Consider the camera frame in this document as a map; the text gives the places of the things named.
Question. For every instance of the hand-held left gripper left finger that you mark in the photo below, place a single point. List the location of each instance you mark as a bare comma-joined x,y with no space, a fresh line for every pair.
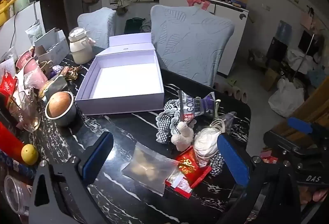
99,156

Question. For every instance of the white plush toy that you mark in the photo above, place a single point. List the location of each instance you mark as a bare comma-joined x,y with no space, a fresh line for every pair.
182,135

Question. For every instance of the green slipper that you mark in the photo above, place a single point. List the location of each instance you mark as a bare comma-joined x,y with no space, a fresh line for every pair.
231,82

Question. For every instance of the green white pouch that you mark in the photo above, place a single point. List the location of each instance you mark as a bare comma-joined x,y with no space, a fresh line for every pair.
34,32

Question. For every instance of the glass cup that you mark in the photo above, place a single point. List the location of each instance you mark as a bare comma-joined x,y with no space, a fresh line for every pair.
25,113

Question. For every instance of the yellow pot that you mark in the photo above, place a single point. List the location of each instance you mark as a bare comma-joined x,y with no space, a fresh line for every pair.
6,9

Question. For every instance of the purple foil ball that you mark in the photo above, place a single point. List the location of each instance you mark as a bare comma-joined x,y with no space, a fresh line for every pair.
57,69

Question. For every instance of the lavender gift box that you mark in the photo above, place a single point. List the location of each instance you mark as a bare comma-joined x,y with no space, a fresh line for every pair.
123,80

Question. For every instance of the dark green bag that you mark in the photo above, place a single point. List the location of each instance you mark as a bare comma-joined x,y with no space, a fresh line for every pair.
133,25

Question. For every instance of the red cylinder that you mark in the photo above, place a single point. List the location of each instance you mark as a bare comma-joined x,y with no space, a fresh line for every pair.
10,141

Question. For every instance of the red white candy packet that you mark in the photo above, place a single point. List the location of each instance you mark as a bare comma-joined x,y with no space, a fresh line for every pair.
180,184

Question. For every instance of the dark wooden door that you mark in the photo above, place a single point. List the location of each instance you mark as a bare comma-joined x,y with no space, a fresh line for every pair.
51,5

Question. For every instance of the clear plastic bag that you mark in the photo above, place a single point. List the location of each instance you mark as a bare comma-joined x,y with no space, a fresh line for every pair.
34,80

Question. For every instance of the red snack bag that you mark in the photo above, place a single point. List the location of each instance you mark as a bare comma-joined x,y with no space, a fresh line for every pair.
7,85

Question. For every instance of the clear zip bag beige contents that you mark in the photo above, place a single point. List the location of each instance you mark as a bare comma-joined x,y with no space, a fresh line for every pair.
146,167

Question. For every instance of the pink cup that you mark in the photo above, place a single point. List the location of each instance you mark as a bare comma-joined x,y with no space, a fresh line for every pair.
29,66

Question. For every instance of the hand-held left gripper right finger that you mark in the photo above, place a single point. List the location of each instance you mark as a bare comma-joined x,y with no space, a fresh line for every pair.
232,159

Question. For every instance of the lemon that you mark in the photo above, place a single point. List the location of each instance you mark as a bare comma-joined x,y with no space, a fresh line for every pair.
29,154

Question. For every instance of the grey packet of crackers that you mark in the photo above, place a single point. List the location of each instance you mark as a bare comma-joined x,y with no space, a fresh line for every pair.
55,86

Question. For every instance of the white plastic bag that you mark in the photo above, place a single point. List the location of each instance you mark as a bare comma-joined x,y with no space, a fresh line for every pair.
286,98

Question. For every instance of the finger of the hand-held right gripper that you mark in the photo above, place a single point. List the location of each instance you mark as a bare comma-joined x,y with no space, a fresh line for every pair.
299,125
282,141

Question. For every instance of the black white checkered cloth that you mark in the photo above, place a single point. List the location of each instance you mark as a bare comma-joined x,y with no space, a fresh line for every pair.
164,117

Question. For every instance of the person's right hand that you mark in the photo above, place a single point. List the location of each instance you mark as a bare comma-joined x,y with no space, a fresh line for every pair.
318,194

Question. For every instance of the brown cardboard box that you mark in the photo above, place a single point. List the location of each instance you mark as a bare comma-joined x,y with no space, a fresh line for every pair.
271,79

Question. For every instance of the white cabinet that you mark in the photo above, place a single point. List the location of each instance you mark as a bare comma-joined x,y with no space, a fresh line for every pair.
231,34

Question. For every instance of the white fridge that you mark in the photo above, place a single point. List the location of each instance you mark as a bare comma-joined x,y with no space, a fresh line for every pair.
23,26

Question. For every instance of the white box with bottles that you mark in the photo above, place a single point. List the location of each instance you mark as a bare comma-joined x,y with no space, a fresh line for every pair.
55,47

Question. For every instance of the purple silver snack packet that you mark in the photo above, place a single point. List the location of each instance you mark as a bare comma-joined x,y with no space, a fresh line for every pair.
195,107

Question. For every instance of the cream kettle jar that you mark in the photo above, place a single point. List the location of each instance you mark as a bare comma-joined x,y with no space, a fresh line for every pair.
81,49

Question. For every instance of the red gold packet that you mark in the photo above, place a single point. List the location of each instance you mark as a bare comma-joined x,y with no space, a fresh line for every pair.
189,162

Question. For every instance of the metal bowl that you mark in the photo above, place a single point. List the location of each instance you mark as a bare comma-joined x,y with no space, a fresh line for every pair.
64,117

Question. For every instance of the small chair light blue cover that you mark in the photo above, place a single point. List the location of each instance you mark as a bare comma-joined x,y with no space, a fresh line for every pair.
96,26

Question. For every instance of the clear plastic cup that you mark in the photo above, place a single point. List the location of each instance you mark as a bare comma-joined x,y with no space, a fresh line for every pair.
16,195

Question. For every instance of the pink cloth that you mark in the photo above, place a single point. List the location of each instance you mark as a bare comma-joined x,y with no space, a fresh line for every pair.
198,3

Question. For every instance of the large chair light blue cover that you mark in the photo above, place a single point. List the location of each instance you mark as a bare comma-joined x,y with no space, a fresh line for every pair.
190,41

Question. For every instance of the blue water bottle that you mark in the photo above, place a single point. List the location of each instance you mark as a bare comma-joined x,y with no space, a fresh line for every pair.
284,31

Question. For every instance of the black monitor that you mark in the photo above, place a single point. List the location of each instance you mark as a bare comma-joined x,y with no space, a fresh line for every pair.
309,43

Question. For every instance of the colourful foil snack packet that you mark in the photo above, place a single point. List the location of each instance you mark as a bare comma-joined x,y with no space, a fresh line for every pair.
73,72

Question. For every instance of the beige fluffy slipper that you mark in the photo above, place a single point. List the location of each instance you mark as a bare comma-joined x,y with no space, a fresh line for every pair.
244,97
235,92

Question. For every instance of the brown mug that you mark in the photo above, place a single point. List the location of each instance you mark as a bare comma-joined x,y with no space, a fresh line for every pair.
45,67

